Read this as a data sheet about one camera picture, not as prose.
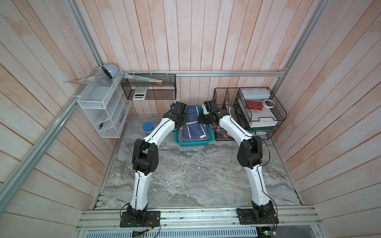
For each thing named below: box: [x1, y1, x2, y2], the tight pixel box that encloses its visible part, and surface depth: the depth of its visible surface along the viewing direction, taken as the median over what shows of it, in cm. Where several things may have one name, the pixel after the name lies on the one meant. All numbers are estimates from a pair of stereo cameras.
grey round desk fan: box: [102, 62, 119, 79], surface depth 85 cm
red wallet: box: [246, 100, 264, 110], surface depth 97 cm
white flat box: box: [240, 88, 272, 100], surface depth 106 cm
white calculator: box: [132, 86, 148, 101], surface depth 98 cm
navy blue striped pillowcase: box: [183, 105, 207, 140], surface depth 98 cm
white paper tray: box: [244, 99, 279, 128], surface depth 94 cm
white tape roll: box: [262, 99, 276, 109], surface depth 102 cm
